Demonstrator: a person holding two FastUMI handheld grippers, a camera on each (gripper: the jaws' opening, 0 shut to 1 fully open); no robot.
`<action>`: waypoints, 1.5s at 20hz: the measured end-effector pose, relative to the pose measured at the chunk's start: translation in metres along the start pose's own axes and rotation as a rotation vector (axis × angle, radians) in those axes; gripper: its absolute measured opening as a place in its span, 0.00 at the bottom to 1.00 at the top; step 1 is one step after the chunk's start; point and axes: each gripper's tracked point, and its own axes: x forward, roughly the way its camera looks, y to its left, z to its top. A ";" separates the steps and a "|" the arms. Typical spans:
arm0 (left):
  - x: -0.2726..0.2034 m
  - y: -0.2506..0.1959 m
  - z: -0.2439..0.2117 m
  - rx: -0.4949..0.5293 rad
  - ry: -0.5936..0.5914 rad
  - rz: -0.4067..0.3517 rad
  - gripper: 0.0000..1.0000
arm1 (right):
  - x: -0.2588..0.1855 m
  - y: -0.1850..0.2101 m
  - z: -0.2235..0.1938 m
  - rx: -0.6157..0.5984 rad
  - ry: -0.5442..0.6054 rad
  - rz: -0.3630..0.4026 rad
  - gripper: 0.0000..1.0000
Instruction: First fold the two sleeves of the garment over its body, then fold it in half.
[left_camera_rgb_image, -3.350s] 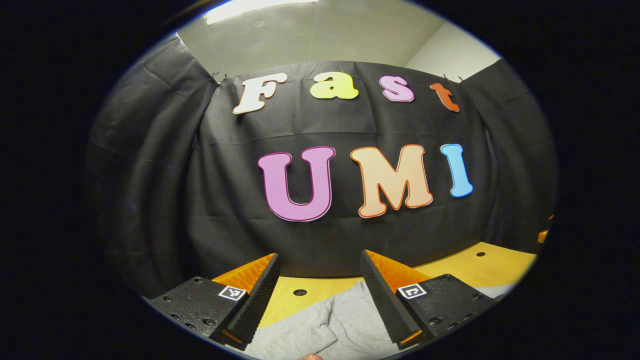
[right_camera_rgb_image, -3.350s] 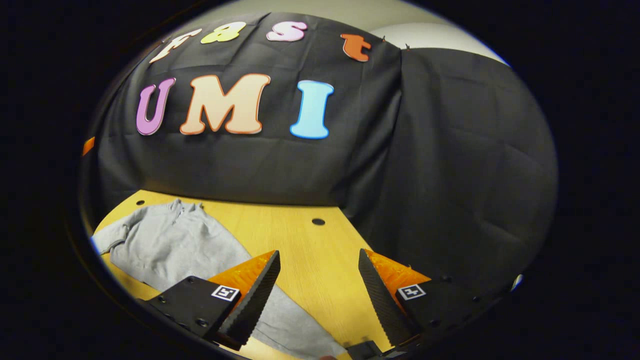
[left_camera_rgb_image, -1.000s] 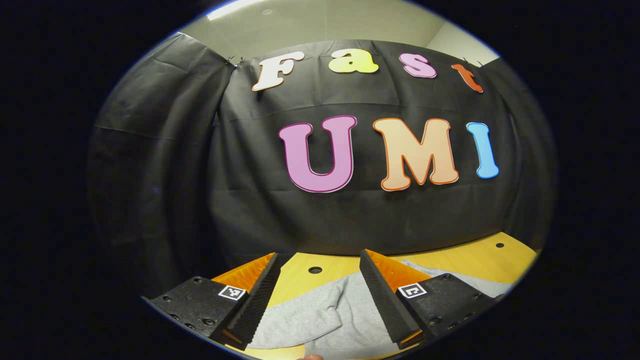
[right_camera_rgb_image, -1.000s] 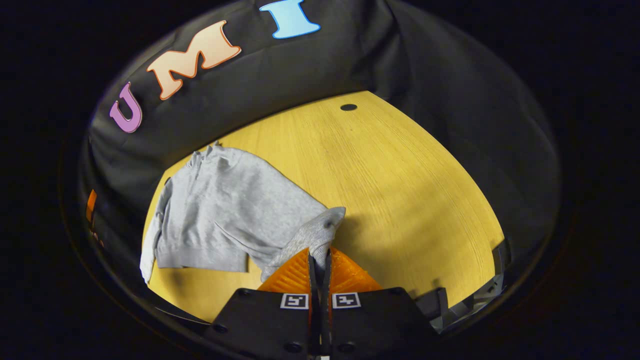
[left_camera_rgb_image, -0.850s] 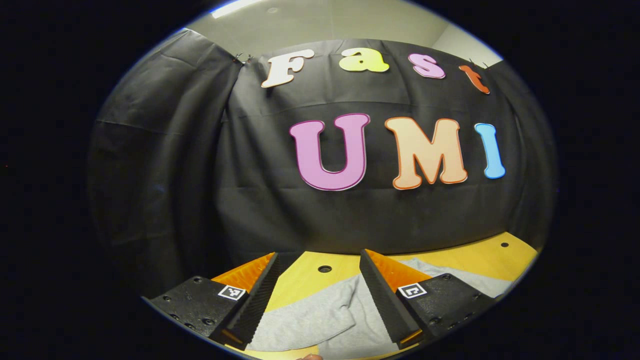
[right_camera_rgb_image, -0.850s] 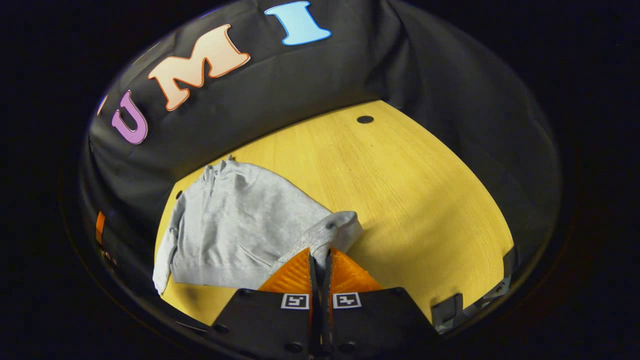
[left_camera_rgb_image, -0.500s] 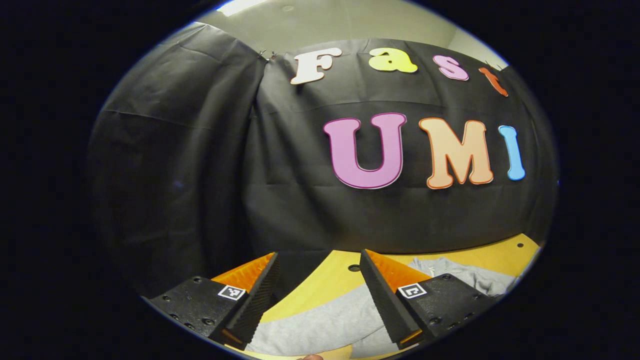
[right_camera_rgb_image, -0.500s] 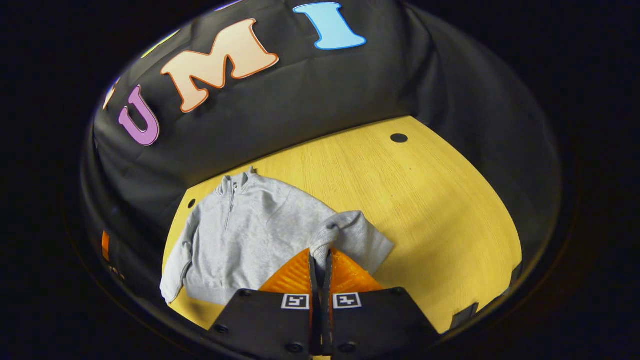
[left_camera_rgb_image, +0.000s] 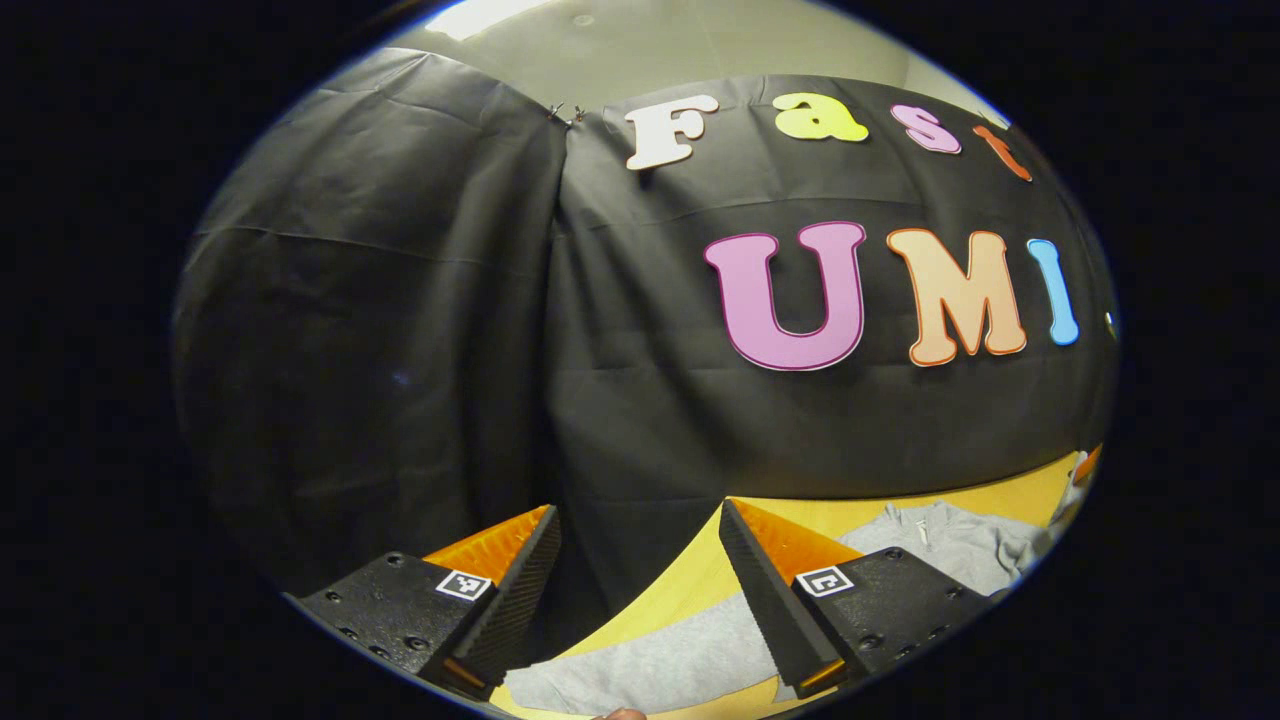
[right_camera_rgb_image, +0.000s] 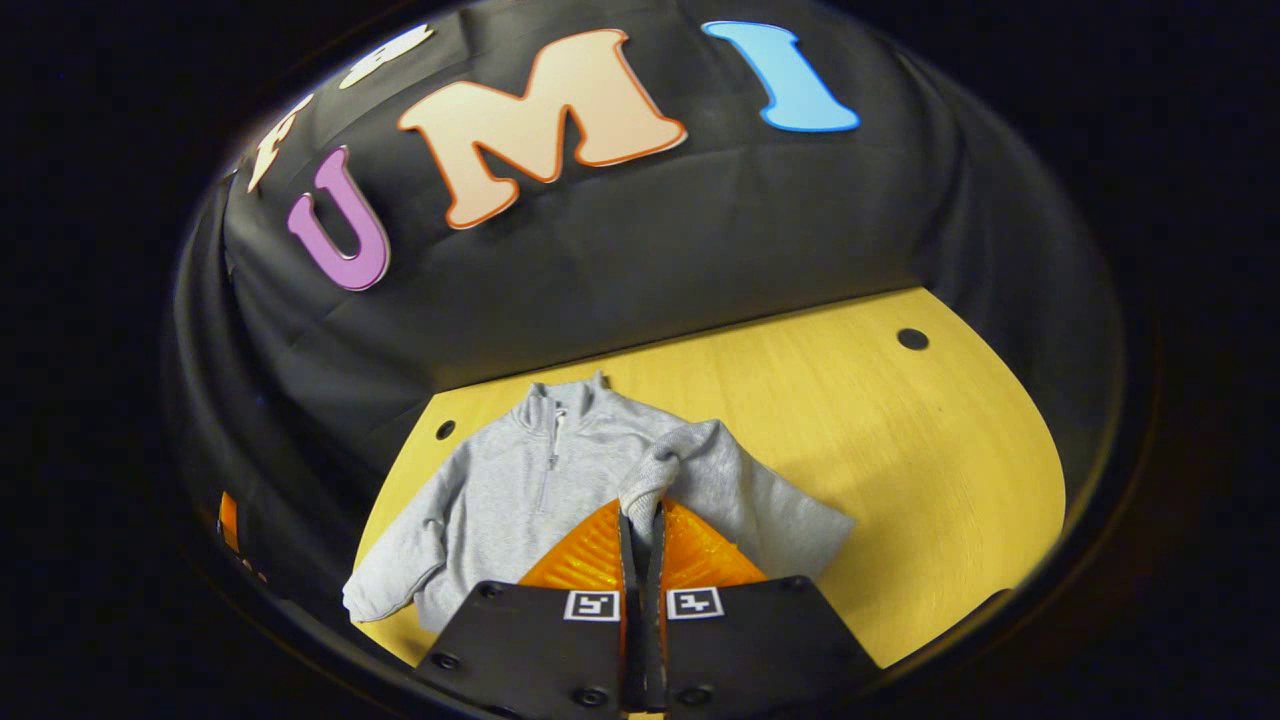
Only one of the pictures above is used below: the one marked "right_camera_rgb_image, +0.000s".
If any grey zip sweatshirt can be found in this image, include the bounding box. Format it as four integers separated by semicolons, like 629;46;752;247
342;372;858;633

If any black backdrop cloth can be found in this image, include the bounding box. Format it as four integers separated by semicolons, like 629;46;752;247
165;0;1126;641

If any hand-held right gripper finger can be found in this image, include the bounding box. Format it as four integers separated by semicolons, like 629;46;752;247
415;498;641;720
640;498;886;720

